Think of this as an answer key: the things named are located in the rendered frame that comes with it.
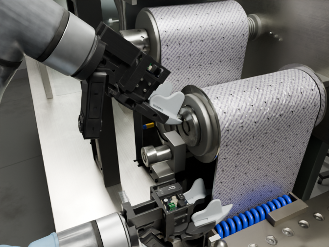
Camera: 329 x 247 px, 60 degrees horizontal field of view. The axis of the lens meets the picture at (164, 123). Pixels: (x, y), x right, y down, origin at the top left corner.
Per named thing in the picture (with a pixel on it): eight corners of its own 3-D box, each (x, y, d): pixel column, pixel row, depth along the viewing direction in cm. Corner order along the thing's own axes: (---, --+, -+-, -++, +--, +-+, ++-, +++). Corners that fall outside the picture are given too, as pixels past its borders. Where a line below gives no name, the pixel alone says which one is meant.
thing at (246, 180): (207, 226, 61) (216, 159, 51) (289, 191, 70) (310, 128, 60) (209, 228, 61) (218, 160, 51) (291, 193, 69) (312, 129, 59)
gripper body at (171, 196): (198, 204, 48) (130, 230, 44) (195, 236, 53) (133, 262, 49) (177, 175, 54) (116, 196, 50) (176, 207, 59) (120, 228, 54)
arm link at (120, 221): (109, 273, 47) (97, 234, 53) (135, 262, 49) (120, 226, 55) (104, 245, 43) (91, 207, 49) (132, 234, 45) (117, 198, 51)
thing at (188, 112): (188, 153, 54) (173, 120, 57) (198, 150, 54) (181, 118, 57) (200, 134, 47) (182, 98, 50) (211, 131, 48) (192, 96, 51)
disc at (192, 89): (176, 136, 62) (177, 73, 54) (178, 136, 62) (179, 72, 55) (214, 179, 51) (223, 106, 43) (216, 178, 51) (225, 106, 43)
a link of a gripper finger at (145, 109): (173, 121, 46) (130, 96, 41) (167, 128, 46) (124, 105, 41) (162, 108, 50) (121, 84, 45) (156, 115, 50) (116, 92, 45)
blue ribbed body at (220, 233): (209, 233, 61) (210, 222, 59) (284, 200, 69) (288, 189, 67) (218, 246, 58) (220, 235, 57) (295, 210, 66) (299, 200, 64)
